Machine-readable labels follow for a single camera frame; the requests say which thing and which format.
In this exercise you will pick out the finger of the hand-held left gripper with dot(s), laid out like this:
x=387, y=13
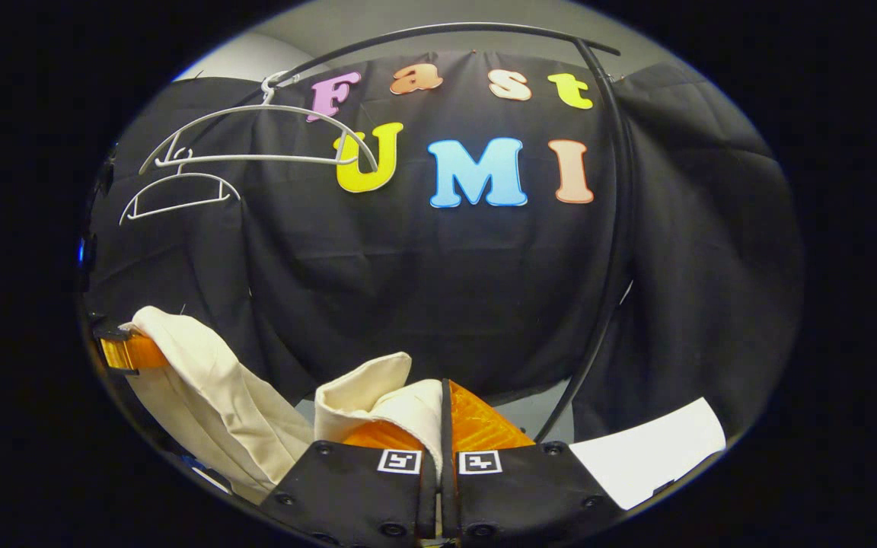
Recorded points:
x=130, y=352

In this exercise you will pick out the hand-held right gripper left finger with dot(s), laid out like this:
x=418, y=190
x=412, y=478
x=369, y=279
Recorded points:
x=355, y=495

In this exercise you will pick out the white plastic hanger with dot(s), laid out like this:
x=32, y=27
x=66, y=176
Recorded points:
x=180, y=183

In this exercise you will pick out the black clothes rail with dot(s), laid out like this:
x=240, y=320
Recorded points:
x=613, y=190

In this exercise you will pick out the white hanger with taped hook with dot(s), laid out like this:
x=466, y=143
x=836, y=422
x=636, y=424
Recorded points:
x=256, y=114

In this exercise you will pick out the cream button shirt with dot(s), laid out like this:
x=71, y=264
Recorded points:
x=218, y=396

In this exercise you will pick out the white paper sheet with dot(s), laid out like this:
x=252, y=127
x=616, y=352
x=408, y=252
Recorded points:
x=652, y=453

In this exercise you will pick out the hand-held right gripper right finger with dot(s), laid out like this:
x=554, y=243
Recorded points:
x=530, y=495

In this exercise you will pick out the black backdrop cloth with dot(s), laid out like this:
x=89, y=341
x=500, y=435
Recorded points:
x=446, y=289

